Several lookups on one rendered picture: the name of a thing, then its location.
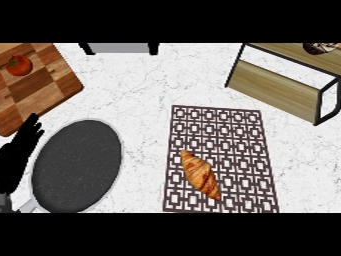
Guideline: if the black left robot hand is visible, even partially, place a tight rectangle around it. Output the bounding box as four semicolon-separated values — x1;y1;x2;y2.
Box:
0;112;46;201

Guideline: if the grey appliance with black legs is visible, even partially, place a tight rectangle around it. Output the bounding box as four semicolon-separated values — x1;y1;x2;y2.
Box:
77;43;162;56

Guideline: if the wooden tiered shelf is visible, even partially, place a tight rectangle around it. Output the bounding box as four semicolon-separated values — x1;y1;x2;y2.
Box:
225;43;341;127

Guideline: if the red tomato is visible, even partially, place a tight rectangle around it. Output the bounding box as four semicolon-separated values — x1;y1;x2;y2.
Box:
5;54;35;77

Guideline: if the checkered wooden cutting board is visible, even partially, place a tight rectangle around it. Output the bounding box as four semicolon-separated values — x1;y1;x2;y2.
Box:
0;43;86;138

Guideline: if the brown patterned placemat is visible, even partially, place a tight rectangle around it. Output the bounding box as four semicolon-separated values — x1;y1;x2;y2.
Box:
162;104;281;214

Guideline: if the chocolate cupcake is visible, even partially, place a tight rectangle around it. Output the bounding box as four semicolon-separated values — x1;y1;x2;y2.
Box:
302;43;341;56

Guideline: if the golden brown croissant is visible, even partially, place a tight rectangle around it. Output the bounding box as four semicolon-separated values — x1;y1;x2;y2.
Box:
179;149;224;202

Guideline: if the dark grey frying pan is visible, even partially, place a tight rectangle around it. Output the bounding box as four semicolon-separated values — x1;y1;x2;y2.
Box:
18;117;126;214

